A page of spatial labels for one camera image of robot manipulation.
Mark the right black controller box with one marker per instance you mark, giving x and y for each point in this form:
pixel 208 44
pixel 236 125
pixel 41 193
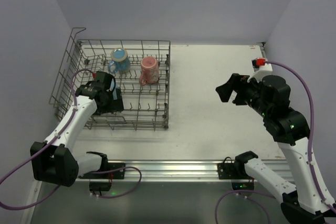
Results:
pixel 243 186

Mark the left black controller box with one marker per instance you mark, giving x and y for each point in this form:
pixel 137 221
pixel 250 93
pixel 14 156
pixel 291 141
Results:
pixel 99 187

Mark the pink patterned mug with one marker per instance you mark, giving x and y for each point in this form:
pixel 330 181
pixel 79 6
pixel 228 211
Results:
pixel 149 71

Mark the grey wire dish rack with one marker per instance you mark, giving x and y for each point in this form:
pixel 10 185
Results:
pixel 145 107

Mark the light blue faceted cup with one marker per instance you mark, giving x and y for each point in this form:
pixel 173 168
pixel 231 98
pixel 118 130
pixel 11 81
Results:
pixel 113 87

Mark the blue patterned mug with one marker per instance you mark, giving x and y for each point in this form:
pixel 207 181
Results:
pixel 120 61

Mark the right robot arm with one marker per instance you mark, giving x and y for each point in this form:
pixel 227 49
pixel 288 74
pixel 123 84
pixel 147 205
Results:
pixel 269 97

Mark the aluminium mounting rail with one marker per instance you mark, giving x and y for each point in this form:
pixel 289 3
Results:
pixel 162 171

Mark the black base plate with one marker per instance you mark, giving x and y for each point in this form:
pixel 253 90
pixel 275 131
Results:
pixel 116 170
pixel 226 169

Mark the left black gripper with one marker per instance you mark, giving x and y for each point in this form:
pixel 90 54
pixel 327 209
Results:
pixel 117 104

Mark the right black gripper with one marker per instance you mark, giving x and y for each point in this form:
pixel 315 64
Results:
pixel 239 93

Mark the clear glass cup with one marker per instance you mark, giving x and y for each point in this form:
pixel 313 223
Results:
pixel 113 118

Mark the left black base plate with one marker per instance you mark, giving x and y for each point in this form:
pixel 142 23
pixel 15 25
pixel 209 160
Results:
pixel 116 170

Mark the black controller box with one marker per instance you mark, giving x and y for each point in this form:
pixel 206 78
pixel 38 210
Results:
pixel 99 187
pixel 243 186

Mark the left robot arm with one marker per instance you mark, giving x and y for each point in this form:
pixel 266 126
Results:
pixel 52 160

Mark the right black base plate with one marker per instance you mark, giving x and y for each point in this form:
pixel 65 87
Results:
pixel 226 169

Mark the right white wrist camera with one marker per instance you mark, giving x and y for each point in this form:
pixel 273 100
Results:
pixel 261 69

